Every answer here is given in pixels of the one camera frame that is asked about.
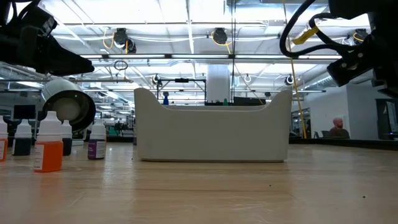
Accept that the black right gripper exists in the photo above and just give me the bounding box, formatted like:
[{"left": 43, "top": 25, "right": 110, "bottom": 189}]
[{"left": 368, "top": 12, "right": 398, "bottom": 99}]

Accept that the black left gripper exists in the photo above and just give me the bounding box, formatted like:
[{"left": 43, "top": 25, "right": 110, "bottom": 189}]
[{"left": 0, "top": 0, "right": 96, "bottom": 77}]

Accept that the dark food coloring bottle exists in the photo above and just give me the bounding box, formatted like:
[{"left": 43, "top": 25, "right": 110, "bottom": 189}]
[
  {"left": 61, "top": 119, "right": 73, "bottom": 157},
  {"left": 11, "top": 119, "right": 33, "bottom": 157}
]

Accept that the purple food coloring bottle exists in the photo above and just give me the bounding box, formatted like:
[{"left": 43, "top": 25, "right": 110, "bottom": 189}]
[{"left": 87, "top": 119, "right": 108, "bottom": 161}]

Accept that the orange food coloring bottle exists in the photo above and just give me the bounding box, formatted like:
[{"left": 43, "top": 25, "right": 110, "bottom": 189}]
[
  {"left": 33, "top": 111, "right": 64, "bottom": 173},
  {"left": 0, "top": 115, "right": 9, "bottom": 162}
]

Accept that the grey plastic bin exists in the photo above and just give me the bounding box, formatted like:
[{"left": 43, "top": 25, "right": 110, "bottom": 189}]
[{"left": 134, "top": 87, "right": 294, "bottom": 163}]

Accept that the black monitor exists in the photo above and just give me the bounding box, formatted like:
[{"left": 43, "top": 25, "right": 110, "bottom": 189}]
[{"left": 12, "top": 104, "right": 37, "bottom": 121}]

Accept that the dark glass door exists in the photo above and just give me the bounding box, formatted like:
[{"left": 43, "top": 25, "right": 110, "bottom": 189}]
[{"left": 375, "top": 98, "right": 398, "bottom": 141}]

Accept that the person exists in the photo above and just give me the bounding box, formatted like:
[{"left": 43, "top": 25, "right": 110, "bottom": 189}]
[{"left": 329, "top": 117, "right": 351, "bottom": 139}]

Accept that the black horizontal beam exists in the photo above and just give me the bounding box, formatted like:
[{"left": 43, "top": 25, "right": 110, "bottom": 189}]
[{"left": 79, "top": 54, "right": 343, "bottom": 60}]

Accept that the black distant box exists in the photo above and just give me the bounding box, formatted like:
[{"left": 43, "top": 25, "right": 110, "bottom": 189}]
[{"left": 233, "top": 96, "right": 267, "bottom": 106}]

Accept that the black vertical pole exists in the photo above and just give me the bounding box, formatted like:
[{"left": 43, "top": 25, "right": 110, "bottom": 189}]
[{"left": 231, "top": 0, "right": 236, "bottom": 104}]

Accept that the white column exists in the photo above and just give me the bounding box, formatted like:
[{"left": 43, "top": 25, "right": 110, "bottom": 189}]
[{"left": 206, "top": 64, "right": 231, "bottom": 103}]

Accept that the black ceiling cord reel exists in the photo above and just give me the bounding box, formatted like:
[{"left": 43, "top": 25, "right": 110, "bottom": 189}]
[
  {"left": 353, "top": 27, "right": 369, "bottom": 44},
  {"left": 212, "top": 27, "right": 229, "bottom": 45},
  {"left": 112, "top": 27, "right": 137, "bottom": 54}
]

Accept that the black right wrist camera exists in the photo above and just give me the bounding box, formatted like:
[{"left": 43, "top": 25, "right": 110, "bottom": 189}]
[{"left": 326, "top": 51, "right": 377, "bottom": 88}]

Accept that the yellow cable tag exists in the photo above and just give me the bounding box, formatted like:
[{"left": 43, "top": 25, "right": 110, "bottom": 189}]
[{"left": 291, "top": 26, "right": 320, "bottom": 45}]

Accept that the yellow cable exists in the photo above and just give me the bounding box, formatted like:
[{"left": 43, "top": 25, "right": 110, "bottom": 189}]
[{"left": 281, "top": 0, "right": 308, "bottom": 139}]

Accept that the black aluminium table frame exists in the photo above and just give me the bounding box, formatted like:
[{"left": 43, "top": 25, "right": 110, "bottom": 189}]
[{"left": 71, "top": 136, "right": 398, "bottom": 152}]

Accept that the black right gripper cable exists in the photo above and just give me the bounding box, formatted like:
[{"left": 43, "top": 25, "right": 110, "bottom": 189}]
[{"left": 279, "top": 0, "right": 374, "bottom": 60}]

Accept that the black distant station frame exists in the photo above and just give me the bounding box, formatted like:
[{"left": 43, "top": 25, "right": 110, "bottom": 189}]
[{"left": 156, "top": 77, "right": 208, "bottom": 105}]

